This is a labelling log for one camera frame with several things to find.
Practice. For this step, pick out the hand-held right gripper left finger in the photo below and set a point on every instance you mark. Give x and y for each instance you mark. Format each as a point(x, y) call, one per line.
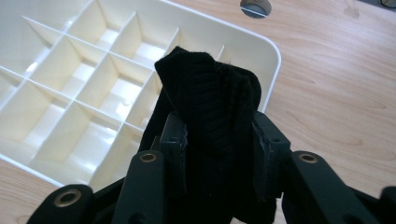
point(174, 146)

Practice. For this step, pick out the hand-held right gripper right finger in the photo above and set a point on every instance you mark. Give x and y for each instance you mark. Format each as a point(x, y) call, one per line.
point(271, 152)

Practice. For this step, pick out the white compartment storage box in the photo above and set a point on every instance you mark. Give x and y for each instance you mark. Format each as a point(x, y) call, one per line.
point(93, 93)

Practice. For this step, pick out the black sock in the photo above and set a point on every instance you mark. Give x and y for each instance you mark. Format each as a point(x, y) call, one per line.
point(211, 102)

